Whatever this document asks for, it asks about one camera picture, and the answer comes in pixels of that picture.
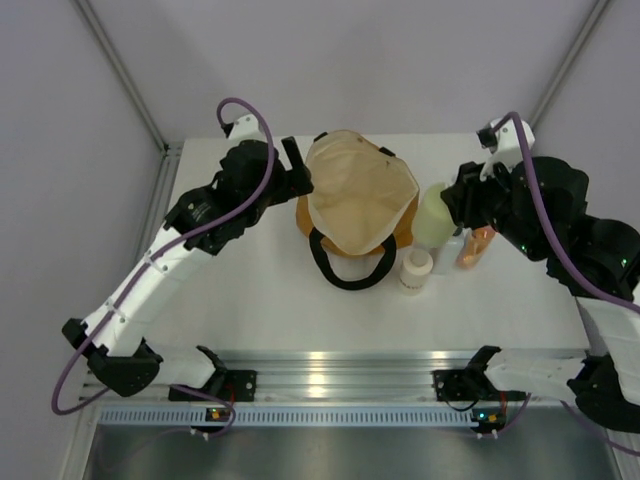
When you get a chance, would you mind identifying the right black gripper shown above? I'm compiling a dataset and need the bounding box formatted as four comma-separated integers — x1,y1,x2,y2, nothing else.
443,154,548,265

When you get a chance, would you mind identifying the pale green bottle white cap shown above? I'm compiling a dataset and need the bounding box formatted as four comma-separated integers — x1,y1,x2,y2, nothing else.
411,182,456,249

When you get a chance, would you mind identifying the orange bottle pink cap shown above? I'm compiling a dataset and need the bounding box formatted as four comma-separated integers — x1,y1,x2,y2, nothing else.
456,226,497,270

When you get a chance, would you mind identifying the clear bottle black cap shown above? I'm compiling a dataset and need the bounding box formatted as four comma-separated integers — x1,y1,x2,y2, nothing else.
431,233,465,275

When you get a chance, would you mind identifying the tan canvas tote bag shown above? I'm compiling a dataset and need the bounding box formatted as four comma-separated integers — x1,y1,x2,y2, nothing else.
295,130,420,291

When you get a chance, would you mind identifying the beige bottle beige cap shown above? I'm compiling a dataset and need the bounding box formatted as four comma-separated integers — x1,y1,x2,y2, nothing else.
399,248,434,295

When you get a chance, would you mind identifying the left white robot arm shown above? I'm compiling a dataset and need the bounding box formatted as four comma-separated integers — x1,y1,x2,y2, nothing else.
62,137,313,400

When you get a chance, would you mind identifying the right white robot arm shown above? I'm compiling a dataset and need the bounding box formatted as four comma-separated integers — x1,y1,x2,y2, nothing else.
440,156,639,434

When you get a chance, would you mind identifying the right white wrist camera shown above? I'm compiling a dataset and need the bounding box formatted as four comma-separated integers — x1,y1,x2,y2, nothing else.
483,118,535,169

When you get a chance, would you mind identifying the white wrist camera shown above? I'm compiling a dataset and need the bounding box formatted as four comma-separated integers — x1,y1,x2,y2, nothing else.
224,113,265,144
483,118,535,169

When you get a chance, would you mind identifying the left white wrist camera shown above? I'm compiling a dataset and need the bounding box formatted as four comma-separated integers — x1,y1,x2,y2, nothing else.
224,113,265,144

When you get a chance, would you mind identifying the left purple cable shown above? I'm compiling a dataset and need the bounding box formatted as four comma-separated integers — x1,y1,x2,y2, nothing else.
51,98,276,441

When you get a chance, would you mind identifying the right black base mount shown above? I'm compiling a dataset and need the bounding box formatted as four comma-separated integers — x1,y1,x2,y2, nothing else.
432,369,501,402

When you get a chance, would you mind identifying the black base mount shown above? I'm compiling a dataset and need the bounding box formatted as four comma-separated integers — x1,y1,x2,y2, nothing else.
190,370,257,403
432,369,501,402

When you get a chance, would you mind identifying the aluminium mounting rail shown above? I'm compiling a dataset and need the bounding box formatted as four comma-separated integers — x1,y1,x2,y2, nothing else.
79,349,624,407

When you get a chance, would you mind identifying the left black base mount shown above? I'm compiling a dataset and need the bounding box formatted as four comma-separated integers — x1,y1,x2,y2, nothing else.
190,370,257,403

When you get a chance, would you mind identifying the right aluminium frame post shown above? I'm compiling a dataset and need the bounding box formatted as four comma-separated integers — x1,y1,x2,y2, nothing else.
528,0,616,131

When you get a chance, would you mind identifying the aluminium frame post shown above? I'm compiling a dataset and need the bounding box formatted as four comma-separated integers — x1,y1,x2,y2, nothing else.
71,0,168,152
528,0,616,131

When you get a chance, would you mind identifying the left aluminium frame post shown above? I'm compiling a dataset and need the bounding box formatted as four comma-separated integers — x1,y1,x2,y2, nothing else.
71,0,168,152

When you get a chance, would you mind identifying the grey slotted cable duct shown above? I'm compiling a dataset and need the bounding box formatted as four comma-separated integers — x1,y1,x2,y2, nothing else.
99,405,478,428

